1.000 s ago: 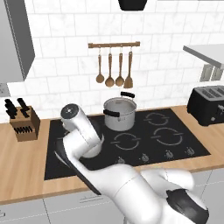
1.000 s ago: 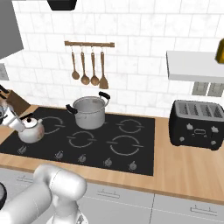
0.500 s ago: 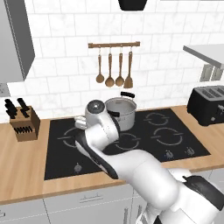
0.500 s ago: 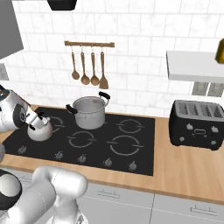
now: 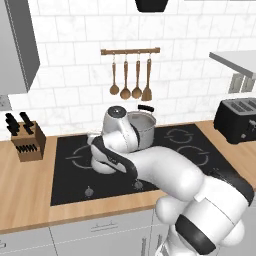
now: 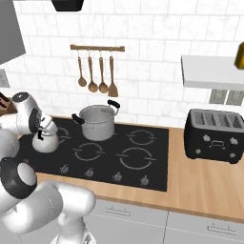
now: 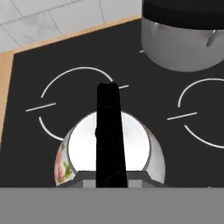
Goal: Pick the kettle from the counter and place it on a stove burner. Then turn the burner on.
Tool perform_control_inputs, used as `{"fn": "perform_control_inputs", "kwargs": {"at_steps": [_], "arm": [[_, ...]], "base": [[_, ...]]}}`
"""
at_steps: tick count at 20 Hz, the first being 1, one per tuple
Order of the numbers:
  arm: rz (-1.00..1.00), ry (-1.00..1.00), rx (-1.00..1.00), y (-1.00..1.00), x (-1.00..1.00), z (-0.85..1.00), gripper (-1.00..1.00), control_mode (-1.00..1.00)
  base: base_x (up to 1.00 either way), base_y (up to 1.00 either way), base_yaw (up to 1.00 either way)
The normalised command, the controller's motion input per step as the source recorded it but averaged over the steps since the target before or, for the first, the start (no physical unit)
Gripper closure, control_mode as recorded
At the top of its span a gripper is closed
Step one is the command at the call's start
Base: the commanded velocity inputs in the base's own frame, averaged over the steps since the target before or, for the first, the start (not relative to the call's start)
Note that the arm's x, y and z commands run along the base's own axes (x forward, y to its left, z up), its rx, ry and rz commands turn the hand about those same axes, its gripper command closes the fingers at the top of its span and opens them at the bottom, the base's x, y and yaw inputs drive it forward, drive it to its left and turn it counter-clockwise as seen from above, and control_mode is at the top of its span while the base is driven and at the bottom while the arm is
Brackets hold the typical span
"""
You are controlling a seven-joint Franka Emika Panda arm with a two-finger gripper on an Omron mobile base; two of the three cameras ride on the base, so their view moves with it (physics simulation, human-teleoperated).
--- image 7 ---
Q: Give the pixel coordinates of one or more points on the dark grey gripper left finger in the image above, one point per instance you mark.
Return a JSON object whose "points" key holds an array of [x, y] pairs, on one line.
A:
{"points": [[84, 178]]}

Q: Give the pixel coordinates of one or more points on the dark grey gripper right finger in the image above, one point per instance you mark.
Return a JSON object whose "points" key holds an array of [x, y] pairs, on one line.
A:
{"points": [[140, 178]]}

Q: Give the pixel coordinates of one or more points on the black glass hob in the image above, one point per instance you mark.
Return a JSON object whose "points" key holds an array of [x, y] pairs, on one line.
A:
{"points": [[87, 52]]}

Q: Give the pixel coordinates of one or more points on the steel pot with black lid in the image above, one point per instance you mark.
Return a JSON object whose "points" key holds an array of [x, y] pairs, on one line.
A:
{"points": [[180, 43]]}

